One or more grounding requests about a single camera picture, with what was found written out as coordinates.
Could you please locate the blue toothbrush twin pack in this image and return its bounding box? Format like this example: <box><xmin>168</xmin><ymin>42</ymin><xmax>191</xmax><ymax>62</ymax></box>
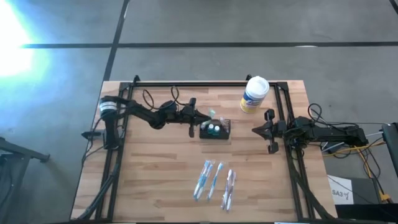
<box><xmin>192</xmin><ymin>159</ymin><xmax>216</xmax><ymax>202</ymax></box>

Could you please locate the green toothbrush twin pack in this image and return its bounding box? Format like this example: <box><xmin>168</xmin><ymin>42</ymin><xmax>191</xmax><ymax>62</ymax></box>
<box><xmin>200</xmin><ymin>107</ymin><xmax>217</xmax><ymax>131</ymax></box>

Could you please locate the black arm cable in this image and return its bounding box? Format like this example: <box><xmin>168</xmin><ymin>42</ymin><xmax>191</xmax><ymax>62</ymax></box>
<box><xmin>307</xmin><ymin>103</ymin><xmax>328</xmax><ymax>124</ymax></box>
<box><xmin>142</xmin><ymin>85</ymin><xmax>182</xmax><ymax>112</ymax></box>

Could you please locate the white paper sign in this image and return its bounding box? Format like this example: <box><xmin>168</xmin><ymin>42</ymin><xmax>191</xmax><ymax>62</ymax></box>
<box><xmin>326</xmin><ymin>174</ymin><xmax>354</xmax><ymax>205</ymax></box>

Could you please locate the Lysol wipes canister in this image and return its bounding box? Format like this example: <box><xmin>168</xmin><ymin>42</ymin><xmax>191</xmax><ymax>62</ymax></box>
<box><xmin>239</xmin><ymin>75</ymin><xmax>271</xmax><ymax>114</ymax></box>

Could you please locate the blue single toothbrush pack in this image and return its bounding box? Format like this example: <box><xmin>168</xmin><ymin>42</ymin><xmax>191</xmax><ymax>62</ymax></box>
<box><xmin>206</xmin><ymin>161</ymin><xmax>224</xmax><ymax>202</ymax></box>

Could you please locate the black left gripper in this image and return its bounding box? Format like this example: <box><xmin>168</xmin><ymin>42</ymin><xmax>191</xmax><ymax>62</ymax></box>
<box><xmin>181</xmin><ymin>97</ymin><xmax>213</xmax><ymax>139</ymax></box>

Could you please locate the black flat panel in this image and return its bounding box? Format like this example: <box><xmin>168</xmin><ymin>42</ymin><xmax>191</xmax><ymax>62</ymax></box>
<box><xmin>381</xmin><ymin>122</ymin><xmax>398</xmax><ymax>178</ymax></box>

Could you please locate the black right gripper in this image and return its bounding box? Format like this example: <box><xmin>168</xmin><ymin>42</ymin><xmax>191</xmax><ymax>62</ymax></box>
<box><xmin>251</xmin><ymin>108</ymin><xmax>289</xmax><ymax>155</ymax></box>

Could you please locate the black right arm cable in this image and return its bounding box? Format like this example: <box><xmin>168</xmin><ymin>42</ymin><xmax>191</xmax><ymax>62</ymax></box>
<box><xmin>307</xmin><ymin>103</ymin><xmax>328</xmax><ymax>124</ymax></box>

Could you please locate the black metal table frame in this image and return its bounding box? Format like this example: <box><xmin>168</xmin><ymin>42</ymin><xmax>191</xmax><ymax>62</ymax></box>
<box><xmin>73</xmin><ymin>74</ymin><xmax>338</xmax><ymax>222</ymax></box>

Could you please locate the purple toothbrush twin pack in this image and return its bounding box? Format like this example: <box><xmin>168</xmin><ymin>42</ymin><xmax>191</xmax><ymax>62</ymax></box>
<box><xmin>220</xmin><ymin>168</ymin><xmax>238</xmax><ymax>213</ymax></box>

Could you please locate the yellow cable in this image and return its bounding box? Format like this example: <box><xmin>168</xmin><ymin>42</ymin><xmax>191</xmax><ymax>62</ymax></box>
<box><xmin>322</xmin><ymin>141</ymin><xmax>391</xmax><ymax>203</ymax></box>

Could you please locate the black wire basket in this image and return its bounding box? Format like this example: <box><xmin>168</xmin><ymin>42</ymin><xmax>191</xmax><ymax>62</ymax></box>
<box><xmin>199</xmin><ymin>118</ymin><xmax>231</xmax><ymax>140</ymax></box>

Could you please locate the pink single toothbrush pack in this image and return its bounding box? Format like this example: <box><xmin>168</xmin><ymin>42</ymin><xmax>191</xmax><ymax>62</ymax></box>
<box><xmin>219</xmin><ymin>116</ymin><xmax>231</xmax><ymax>133</ymax></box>

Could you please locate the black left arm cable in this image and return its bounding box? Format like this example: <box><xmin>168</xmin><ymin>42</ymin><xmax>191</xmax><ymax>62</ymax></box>
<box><xmin>142</xmin><ymin>85</ymin><xmax>182</xmax><ymax>112</ymax></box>

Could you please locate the white cable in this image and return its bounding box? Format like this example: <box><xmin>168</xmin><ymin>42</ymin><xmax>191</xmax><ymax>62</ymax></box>
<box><xmin>322</xmin><ymin>141</ymin><xmax>346</xmax><ymax>152</ymax></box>

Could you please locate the black case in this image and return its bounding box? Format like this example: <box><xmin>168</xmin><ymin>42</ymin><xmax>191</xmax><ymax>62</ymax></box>
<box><xmin>335</xmin><ymin>177</ymin><xmax>398</xmax><ymax>223</ymax></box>

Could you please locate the black metal stand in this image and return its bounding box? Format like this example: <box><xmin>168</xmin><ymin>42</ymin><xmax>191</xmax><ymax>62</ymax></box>
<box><xmin>0</xmin><ymin>136</ymin><xmax>50</xmax><ymax>224</ymax></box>

